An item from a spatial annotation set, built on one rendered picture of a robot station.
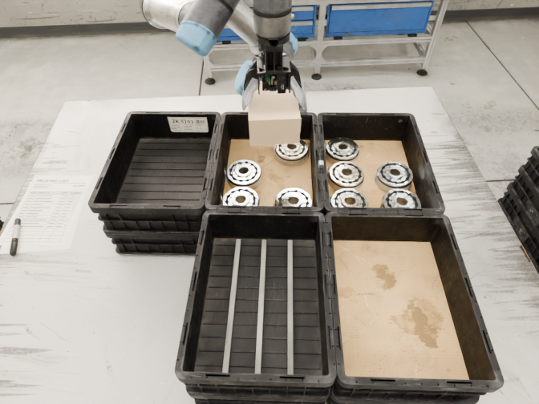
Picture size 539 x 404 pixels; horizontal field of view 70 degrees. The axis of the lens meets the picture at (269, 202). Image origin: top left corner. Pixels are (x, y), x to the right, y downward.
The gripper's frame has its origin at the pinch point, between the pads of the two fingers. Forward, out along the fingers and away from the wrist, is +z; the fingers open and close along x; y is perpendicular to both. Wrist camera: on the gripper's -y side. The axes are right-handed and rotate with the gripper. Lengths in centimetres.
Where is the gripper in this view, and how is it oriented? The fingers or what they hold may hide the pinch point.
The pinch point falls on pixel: (273, 107)
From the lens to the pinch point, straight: 98.1
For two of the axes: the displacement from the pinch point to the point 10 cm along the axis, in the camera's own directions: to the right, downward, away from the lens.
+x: 10.0, -0.5, 0.2
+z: 0.1, 6.4, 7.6
